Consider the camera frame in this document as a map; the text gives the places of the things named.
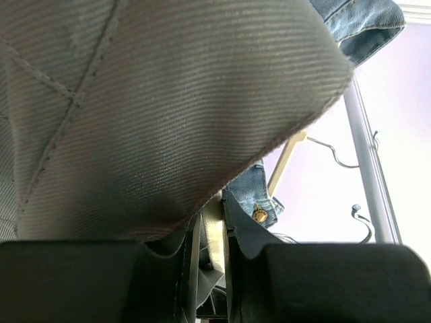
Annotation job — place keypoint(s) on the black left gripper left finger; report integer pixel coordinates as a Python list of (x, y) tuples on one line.
[(101, 281)]

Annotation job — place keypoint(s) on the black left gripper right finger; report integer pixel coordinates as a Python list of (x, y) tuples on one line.
[(268, 280)]

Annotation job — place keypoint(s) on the cream hanger of denim skirt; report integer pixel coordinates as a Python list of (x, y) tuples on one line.
[(286, 155)]

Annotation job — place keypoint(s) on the grey pleated skirt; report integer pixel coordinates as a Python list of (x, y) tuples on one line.
[(121, 119)]

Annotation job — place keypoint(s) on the light blue denim skirt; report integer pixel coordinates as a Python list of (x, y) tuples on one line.
[(362, 28)]

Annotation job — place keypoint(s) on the cream hanger of grey skirt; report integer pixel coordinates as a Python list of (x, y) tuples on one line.
[(211, 295)]

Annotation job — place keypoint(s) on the grey white clothes rack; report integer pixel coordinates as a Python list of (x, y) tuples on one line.
[(378, 199)]

